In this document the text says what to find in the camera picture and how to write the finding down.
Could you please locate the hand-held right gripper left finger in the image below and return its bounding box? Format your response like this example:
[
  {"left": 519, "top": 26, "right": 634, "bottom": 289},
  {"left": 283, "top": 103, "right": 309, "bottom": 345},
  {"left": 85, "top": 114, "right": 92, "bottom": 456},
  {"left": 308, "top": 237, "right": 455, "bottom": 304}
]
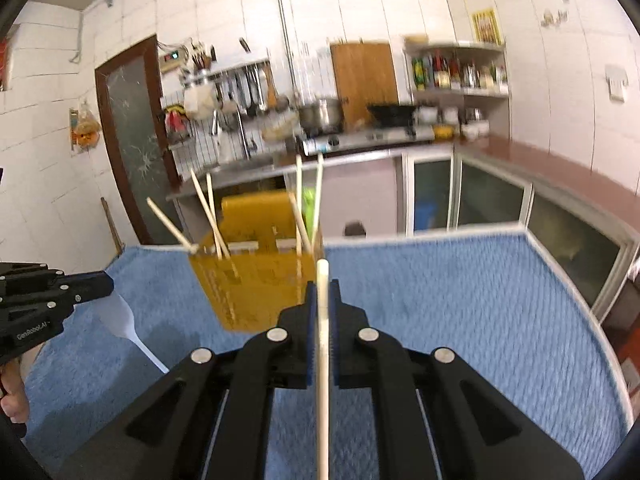
[{"left": 57, "top": 281, "right": 321, "bottom": 480}]

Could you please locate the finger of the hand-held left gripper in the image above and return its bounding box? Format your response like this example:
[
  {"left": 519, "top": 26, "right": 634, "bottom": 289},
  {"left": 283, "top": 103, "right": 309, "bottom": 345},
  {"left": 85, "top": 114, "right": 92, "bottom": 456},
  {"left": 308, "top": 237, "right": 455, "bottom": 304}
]
[{"left": 0, "top": 264, "right": 115, "bottom": 318}]

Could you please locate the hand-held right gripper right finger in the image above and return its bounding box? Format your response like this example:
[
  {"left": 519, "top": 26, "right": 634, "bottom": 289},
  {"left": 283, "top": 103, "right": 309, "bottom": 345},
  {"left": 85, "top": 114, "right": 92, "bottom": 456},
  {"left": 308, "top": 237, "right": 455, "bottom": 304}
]
[{"left": 327, "top": 280, "right": 586, "bottom": 480}]

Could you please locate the white plastic spoon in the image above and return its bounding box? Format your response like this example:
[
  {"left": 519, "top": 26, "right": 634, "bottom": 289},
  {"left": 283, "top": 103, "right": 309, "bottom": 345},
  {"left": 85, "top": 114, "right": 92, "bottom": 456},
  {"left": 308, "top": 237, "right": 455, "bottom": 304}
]
[{"left": 97, "top": 292, "right": 170, "bottom": 375}]

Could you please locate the gold perforated cutlery holder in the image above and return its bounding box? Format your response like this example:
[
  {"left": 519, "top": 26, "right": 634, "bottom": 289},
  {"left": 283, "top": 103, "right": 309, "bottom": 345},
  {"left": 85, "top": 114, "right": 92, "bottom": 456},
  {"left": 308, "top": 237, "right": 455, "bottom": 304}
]
[{"left": 188, "top": 191, "right": 327, "bottom": 334}]

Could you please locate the wooden chopstick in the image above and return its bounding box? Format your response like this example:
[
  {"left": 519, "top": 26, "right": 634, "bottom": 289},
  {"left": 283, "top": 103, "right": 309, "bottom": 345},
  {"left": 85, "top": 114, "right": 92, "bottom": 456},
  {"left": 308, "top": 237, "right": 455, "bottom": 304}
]
[
  {"left": 190, "top": 168, "right": 232, "bottom": 261},
  {"left": 310, "top": 152, "right": 325, "bottom": 247},
  {"left": 146, "top": 197, "right": 200, "bottom": 254},
  {"left": 294, "top": 154, "right": 304, "bottom": 254},
  {"left": 287, "top": 190, "right": 311, "bottom": 252},
  {"left": 315, "top": 258, "right": 332, "bottom": 480},
  {"left": 206, "top": 172, "right": 224, "bottom": 257}
]

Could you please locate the green handled fork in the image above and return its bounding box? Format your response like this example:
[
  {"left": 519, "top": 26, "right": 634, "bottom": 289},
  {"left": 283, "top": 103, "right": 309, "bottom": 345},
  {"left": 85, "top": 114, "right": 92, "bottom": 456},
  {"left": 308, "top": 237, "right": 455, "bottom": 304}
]
[{"left": 302, "top": 187, "right": 321, "bottom": 242}]

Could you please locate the person's left hand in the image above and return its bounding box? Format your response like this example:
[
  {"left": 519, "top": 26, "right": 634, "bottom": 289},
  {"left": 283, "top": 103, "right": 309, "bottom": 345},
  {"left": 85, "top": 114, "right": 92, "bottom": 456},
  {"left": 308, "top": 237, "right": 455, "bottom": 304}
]
[{"left": 0, "top": 357, "right": 32, "bottom": 424}]

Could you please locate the wooden stick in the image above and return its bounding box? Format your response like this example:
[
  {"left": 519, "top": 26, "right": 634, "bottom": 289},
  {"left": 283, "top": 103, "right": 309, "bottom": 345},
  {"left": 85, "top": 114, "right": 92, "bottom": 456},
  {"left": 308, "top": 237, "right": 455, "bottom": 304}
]
[{"left": 99, "top": 197, "right": 124, "bottom": 257}]

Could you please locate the blue textured mat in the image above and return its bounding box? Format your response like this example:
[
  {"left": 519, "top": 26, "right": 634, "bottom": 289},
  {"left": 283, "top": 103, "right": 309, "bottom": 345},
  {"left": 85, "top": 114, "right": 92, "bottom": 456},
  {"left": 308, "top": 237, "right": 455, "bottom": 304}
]
[{"left": 20, "top": 230, "right": 633, "bottom": 480}]

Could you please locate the blue bin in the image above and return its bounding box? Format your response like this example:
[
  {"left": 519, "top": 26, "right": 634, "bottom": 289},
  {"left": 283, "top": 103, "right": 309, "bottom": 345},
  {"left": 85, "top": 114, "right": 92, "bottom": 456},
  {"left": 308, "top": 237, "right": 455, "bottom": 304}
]
[{"left": 414, "top": 199, "right": 452, "bottom": 234}]

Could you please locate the orange hanging bag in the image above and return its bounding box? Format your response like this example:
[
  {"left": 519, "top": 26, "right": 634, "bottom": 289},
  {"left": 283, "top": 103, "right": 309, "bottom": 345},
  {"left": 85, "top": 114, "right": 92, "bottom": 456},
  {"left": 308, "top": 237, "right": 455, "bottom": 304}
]
[{"left": 69, "top": 104, "right": 104, "bottom": 154}]

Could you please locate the brown frosted glass door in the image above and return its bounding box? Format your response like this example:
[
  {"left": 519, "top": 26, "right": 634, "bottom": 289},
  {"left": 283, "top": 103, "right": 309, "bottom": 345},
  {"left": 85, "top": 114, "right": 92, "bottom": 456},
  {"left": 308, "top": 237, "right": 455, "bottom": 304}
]
[{"left": 94, "top": 34, "right": 184, "bottom": 247}]

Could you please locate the steel gas stove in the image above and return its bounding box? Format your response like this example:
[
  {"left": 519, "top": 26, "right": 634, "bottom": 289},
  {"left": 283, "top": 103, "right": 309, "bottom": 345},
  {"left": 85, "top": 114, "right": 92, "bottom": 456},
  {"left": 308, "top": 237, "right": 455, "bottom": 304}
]
[{"left": 302, "top": 127, "right": 436, "bottom": 156}]

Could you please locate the red plastic bag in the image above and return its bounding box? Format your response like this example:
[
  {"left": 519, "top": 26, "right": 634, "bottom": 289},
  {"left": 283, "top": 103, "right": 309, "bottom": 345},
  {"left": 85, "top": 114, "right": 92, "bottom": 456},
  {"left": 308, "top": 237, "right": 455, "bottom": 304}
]
[{"left": 164, "top": 106, "right": 192, "bottom": 144}]

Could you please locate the steel cooking pot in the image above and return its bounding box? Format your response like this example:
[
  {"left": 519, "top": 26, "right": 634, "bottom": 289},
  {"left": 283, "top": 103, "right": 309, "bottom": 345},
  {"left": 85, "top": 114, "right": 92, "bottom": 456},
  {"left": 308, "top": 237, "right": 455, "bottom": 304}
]
[{"left": 298, "top": 98, "right": 344, "bottom": 129}]

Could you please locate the black wok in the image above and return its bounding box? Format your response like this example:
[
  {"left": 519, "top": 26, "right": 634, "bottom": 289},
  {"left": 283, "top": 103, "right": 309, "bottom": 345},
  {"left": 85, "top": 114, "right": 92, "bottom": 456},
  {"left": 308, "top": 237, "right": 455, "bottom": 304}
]
[{"left": 366, "top": 102, "right": 417, "bottom": 127}]

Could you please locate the white plastic bag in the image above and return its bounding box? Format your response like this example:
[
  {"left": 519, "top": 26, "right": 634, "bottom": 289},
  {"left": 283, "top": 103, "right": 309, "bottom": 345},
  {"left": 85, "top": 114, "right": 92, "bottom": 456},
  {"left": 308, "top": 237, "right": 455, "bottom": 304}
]
[{"left": 183, "top": 84, "right": 217, "bottom": 122}]

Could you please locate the kitchen counter cabinet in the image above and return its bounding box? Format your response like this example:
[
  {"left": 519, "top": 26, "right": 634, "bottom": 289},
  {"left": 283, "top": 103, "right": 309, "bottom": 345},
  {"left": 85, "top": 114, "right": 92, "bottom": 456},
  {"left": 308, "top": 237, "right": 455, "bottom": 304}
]
[{"left": 166, "top": 135, "right": 640, "bottom": 322}]

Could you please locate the wooden cutting board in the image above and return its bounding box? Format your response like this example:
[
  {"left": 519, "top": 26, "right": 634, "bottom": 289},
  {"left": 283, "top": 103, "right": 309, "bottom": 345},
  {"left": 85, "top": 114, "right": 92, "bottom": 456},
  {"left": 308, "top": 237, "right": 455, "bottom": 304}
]
[{"left": 329, "top": 42, "right": 400, "bottom": 117}]

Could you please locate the shelf of condiment bottles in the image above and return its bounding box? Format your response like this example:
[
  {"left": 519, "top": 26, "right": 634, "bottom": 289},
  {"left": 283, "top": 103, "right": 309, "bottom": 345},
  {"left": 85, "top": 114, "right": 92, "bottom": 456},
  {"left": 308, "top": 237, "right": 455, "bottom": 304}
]
[{"left": 411, "top": 50, "right": 509, "bottom": 91}]

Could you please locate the white wire wall rack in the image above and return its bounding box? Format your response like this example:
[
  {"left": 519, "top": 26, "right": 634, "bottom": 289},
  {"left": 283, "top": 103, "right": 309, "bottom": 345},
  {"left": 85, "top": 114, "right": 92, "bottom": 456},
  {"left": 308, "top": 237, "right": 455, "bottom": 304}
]
[{"left": 161, "top": 59, "right": 302, "bottom": 172}]

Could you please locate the white wall shelf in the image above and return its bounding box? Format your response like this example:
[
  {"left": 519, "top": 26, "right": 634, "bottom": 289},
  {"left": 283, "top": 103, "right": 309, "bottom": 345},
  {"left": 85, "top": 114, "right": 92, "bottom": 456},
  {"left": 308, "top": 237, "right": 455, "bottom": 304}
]
[{"left": 403, "top": 40, "right": 511, "bottom": 141}]

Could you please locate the grey vertical wall pipe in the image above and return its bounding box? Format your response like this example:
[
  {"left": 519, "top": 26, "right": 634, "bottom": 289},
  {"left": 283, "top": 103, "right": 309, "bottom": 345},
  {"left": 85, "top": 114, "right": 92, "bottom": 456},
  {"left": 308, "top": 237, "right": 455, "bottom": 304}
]
[{"left": 271, "top": 0, "right": 297, "bottom": 107}]

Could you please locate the yellow wall poster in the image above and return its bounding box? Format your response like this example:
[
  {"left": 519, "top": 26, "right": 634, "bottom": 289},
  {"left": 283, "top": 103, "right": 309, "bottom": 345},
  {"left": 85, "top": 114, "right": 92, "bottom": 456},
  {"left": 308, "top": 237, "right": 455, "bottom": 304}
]
[{"left": 471, "top": 8, "right": 501, "bottom": 45}]

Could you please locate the white wall socket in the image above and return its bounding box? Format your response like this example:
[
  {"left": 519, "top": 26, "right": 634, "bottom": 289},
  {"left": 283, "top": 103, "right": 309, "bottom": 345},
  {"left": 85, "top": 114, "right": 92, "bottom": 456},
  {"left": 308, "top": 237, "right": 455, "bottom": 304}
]
[{"left": 605, "top": 64, "right": 630, "bottom": 104}]

